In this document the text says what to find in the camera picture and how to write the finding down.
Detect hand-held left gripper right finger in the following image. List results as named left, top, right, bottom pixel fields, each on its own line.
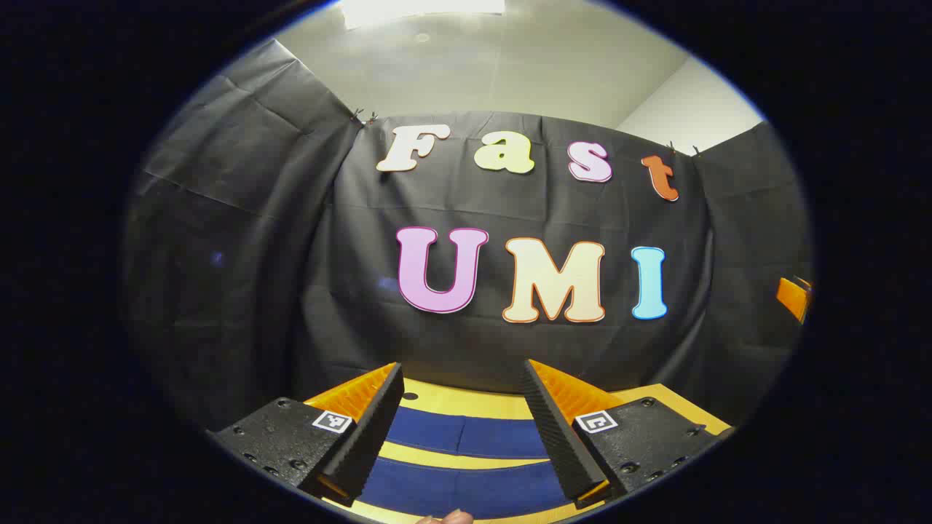
left=521, top=358, right=736, bottom=510

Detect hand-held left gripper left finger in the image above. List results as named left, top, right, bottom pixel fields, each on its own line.
left=208, top=362, right=406, bottom=508

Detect blue denim jeans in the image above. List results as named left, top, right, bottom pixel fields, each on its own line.
left=357, top=406, right=576, bottom=519

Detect black backdrop cloth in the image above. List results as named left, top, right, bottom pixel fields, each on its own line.
left=122, top=38, right=815, bottom=430

